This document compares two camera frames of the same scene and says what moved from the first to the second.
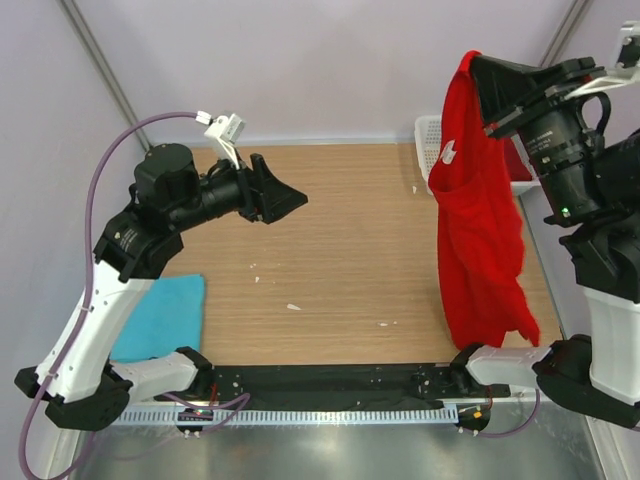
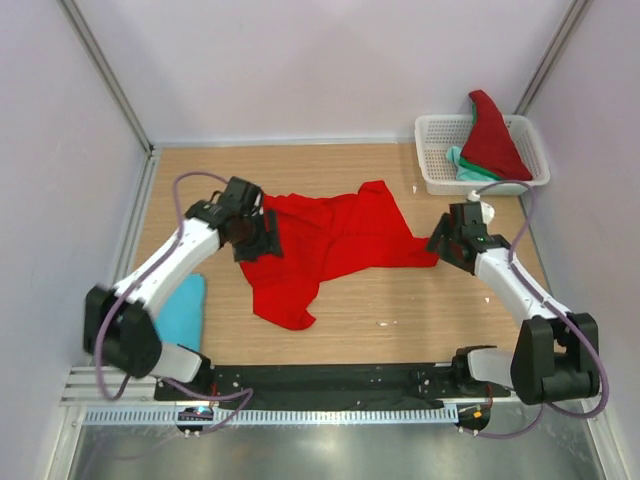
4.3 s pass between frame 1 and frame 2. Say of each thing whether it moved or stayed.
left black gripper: moved
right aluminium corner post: stayed
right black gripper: moved
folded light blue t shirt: stayed
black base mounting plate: stayed
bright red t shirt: moved
